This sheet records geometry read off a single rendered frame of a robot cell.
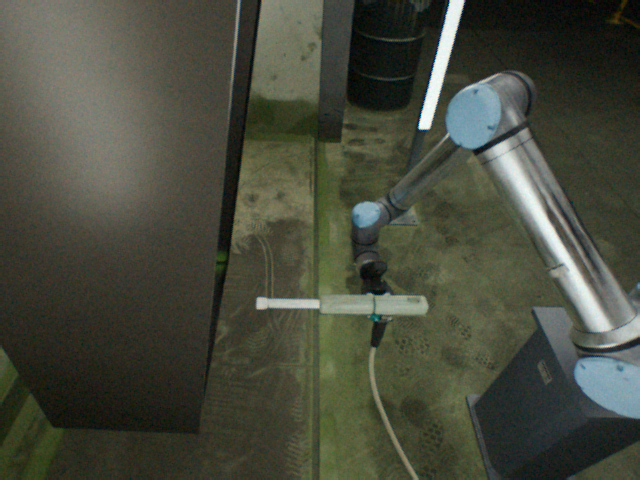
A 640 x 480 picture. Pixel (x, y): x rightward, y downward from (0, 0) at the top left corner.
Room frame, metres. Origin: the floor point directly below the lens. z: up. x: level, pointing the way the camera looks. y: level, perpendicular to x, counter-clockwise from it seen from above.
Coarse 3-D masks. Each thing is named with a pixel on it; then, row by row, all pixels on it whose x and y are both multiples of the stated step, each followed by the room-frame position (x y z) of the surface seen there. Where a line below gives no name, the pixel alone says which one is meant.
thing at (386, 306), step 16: (272, 304) 0.61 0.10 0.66; (288, 304) 0.62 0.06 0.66; (304, 304) 0.62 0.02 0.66; (320, 304) 0.62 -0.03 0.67; (336, 304) 0.62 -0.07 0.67; (352, 304) 0.62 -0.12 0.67; (368, 304) 0.62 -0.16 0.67; (384, 304) 0.63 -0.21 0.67; (400, 304) 0.63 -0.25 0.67; (416, 304) 0.63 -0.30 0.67; (384, 320) 0.62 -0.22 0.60
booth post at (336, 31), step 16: (336, 0) 2.55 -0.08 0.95; (352, 0) 2.55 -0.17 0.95; (336, 16) 2.55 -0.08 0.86; (352, 16) 2.55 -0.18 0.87; (336, 32) 2.55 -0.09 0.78; (336, 48) 2.55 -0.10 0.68; (336, 64) 2.55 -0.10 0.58; (320, 80) 2.55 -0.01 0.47; (336, 80) 2.55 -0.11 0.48; (320, 96) 2.54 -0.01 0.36; (336, 96) 2.55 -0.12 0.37; (320, 112) 2.54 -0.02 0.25; (336, 112) 2.55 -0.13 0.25; (320, 128) 2.54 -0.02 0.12; (336, 128) 2.55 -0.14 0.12
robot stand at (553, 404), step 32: (544, 320) 0.62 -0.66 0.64; (544, 352) 0.55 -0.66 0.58; (512, 384) 0.55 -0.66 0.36; (544, 384) 0.48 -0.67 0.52; (576, 384) 0.43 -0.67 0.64; (480, 416) 0.56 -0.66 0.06; (512, 416) 0.48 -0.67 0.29; (544, 416) 0.42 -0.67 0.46; (576, 416) 0.39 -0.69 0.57; (608, 416) 0.36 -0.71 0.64; (480, 448) 0.47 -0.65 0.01; (512, 448) 0.41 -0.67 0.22; (544, 448) 0.37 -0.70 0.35; (576, 448) 0.37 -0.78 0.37; (608, 448) 0.37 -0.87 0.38
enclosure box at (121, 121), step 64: (0, 0) 0.34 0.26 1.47; (64, 0) 0.34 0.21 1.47; (128, 0) 0.35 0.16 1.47; (192, 0) 0.35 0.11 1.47; (256, 0) 0.95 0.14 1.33; (0, 64) 0.34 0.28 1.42; (64, 64) 0.34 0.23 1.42; (128, 64) 0.35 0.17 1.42; (192, 64) 0.35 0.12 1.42; (0, 128) 0.34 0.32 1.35; (64, 128) 0.34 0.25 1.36; (128, 128) 0.34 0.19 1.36; (192, 128) 0.35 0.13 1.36; (0, 192) 0.33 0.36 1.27; (64, 192) 0.34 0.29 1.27; (128, 192) 0.34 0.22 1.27; (192, 192) 0.35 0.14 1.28; (0, 256) 0.33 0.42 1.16; (64, 256) 0.34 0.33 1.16; (128, 256) 0.34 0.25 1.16; (192, 256) 0.35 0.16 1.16; (0, 320) 0.33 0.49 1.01; (64, 320) 0.33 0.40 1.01; (128, 320) 0.34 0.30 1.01; (192, 320) 0.34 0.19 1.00; (64, 384) 0.33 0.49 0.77; (128, 384) 0.33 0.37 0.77; (192, 384) 0.34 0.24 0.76
